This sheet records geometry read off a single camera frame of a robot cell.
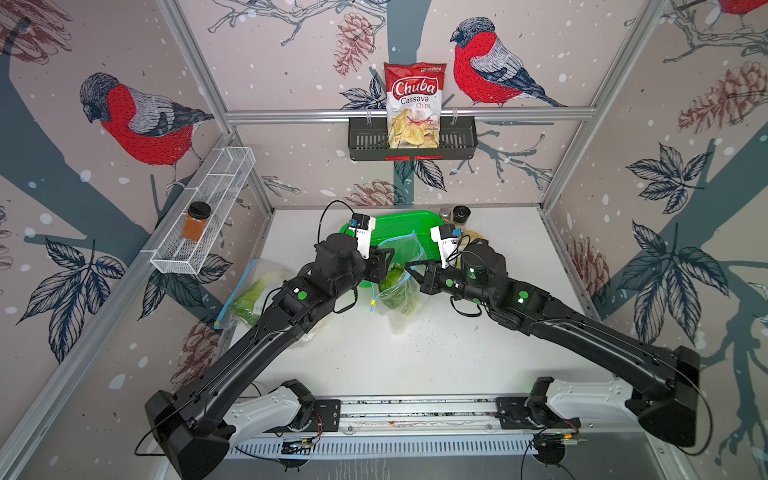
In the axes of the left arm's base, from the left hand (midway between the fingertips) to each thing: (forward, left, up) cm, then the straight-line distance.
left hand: (391, 244), depth 69 cm
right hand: (-5, -3, -1) cm, 6 cm away
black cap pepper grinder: (+29, -24, -21) cm, 44 cm away
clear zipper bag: (+3, -4, -6) cm, 8 cm away
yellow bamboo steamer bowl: (+25, -27, -28) cm, 46 cm away
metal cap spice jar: (+31, -19, -22) cm, 42 cm away
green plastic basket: (+30, -10, -26) cm, 40 cm away
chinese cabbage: (-9, -1, -5) cm, 11 cm away
